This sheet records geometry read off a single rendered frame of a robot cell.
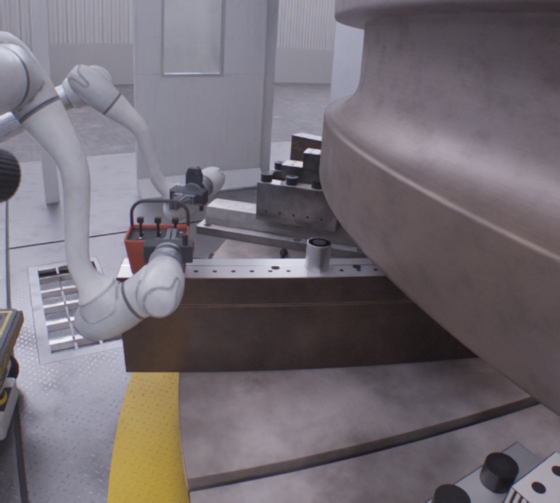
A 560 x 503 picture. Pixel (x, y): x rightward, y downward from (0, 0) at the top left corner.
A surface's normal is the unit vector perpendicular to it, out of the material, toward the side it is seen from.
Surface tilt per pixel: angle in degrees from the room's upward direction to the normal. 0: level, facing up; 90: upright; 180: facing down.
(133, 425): 0
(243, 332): 90
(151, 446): 0
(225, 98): 90
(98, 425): 0
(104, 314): 79
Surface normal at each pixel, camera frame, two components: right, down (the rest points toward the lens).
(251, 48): 0.49, 0.33
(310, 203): -0.26, 0.33
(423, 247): -0.94, 0.07
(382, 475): 0.06, -0.94
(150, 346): 0.12, 0.36
